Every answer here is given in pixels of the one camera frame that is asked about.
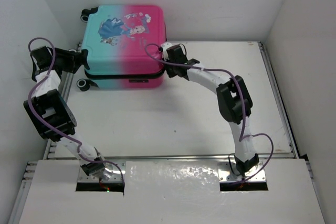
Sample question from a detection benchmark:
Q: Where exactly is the pink and teal kids suitcase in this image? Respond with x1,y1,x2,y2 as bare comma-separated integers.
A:
76,5,166,91

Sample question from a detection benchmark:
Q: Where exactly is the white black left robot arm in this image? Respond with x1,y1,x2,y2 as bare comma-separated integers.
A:
24,46,106,178

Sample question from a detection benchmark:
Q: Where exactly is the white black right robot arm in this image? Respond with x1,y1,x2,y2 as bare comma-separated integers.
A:
161,42,259,176

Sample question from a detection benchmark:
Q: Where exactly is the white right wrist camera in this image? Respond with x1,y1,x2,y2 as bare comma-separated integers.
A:
161,42,173,61

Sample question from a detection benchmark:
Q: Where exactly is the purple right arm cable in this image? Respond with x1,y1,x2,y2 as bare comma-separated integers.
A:
145,43,275,184

